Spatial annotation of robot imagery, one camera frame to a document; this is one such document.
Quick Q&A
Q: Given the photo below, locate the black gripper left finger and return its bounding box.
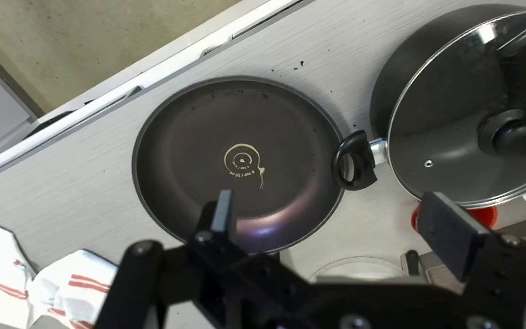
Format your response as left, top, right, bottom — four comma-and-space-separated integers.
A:
94, 188, 337, 329

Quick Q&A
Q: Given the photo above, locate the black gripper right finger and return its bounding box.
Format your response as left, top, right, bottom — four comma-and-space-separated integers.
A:
418, 189, 526, 329

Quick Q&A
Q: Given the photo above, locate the dark nonstick frying pan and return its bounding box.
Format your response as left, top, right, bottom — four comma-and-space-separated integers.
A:
129, 74, 379, 255

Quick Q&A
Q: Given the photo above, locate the red round object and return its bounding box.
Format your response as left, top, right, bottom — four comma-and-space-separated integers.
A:
410, 202, 500, 232

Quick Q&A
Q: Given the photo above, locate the clear glass bowl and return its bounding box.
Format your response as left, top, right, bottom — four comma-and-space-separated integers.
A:
308, 253, 412, 285

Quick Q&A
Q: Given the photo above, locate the white cloth with red stripes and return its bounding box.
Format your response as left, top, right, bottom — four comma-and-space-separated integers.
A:
0, 222, 122, 329

